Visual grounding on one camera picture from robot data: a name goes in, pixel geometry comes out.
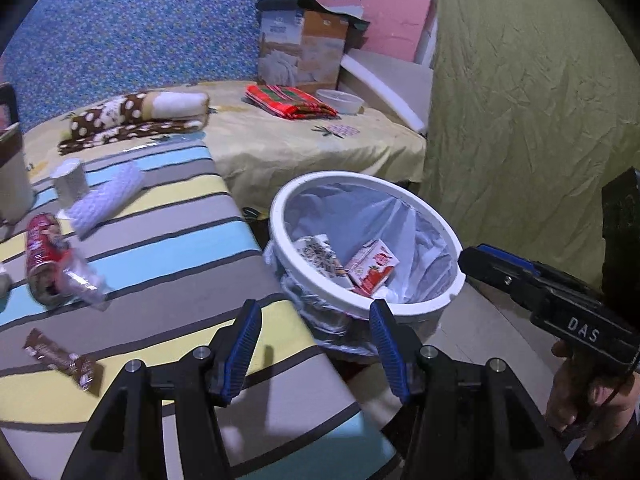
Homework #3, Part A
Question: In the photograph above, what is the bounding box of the red juice carton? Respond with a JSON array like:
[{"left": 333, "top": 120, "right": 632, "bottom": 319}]
[{"left": 345, "top": 239, "right": 401, "bottom": 296}]

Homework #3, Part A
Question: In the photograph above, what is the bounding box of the white round waste bin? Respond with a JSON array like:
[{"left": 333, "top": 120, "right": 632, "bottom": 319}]
[{"left": 262, "top": 171, "right": 466, "bottom": 358}]

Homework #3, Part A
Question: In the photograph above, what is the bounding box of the steel electric kettle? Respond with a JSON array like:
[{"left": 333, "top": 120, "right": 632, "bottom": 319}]
[{"left": 0, "top": 82, "right": 18, "bottom": 131}]

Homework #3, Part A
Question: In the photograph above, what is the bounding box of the yellow pineapple bed sheet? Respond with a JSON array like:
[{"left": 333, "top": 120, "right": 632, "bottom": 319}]
[{"left": 22, "top": 80, "right": 428, "bottom": 216}]

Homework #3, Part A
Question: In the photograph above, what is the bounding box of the blue floral headboard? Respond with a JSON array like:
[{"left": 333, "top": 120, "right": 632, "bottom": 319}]
[{"left": 0, "top": 0, "right": 321, "bottom": 133}]

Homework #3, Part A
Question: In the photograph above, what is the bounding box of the white foam fruit net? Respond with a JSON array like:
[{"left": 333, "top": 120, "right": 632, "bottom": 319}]
[{"left": 66, "top": 161, "right": 144, "bottom": 238}]

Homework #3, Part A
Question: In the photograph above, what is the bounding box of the cardboard quilt box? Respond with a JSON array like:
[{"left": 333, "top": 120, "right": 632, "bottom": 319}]
[{"left": 256, "top": 0, "right": 371, "bottom": 95}]

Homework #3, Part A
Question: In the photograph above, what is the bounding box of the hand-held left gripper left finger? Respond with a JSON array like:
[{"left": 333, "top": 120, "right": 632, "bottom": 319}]
[{"left": 72, "top": 299, "right": 263, "bottom": 480}]

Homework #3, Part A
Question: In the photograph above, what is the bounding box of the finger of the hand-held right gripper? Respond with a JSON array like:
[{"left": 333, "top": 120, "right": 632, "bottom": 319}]
[
  {"left": 458, "top": 246, "right": 552, "bottom": 314},
  {"left": 475, "top": 243, "right": 601, "bottom": 302}
]

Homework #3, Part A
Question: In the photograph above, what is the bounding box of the white yogurt cup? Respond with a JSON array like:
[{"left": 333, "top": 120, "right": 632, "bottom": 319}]
[{"left": 51, "top": 157, "right": 90, "bottom": 209}]

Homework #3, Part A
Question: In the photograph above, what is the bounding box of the person's right hand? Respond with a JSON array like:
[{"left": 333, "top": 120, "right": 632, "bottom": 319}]
[{"left": 545, "top": 340, "right": 640, "bottom": 453}]

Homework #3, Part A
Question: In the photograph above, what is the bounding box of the red plaid cloth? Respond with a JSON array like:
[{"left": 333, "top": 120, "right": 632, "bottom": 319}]
[{"left": 245, "top": 84, "right": 340, "bottom": 122}]

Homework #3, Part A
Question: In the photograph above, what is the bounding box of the cream cup with brown band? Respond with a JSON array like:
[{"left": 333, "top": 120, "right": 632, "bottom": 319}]
[{"left": 0, "top": 122, "right": 33, "bottom": 223}]

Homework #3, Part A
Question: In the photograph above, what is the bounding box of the brown chocolate bar wrapper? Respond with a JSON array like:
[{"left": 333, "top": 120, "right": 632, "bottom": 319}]
[{"left": 24, "top": 329, "right": 103, "bottom": 392}]

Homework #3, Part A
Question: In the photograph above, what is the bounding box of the brown polka dot blanket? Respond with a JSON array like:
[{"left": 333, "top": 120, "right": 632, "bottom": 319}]
[{"left": 57, "top": 89, "right": 211, "bottom": 156}]

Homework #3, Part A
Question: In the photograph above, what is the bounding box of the white foam board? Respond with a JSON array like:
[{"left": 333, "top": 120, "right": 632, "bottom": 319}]
[{"left": 340, "top": 52, "right": 433, "bottom": 136}]

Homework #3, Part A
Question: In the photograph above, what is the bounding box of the green curtain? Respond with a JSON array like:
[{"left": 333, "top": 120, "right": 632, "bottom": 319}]
[{"left": 420, "top": 0, "right": 640, "bottom": 311}]

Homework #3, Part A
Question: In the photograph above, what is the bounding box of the white plastic bowl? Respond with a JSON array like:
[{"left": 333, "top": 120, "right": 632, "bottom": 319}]
[{"left": 316, "top": 88, "right": 366, "bottom": 116}]

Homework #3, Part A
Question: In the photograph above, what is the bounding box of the printed paper cup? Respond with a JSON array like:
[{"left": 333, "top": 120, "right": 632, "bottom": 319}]
[{"left": 292, "top": 235, "right": 348, "bottom": 288}]

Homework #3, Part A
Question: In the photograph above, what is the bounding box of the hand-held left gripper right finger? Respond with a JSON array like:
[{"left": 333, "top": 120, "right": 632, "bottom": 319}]
[{"left": 369, "top": 299, "right": 568, "bottom": 480}]

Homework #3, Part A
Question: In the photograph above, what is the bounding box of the red cartoon face can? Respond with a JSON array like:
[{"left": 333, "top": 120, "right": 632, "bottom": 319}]
[{"left": 26, "top": 212, "right": 76, "bottom": 306}]

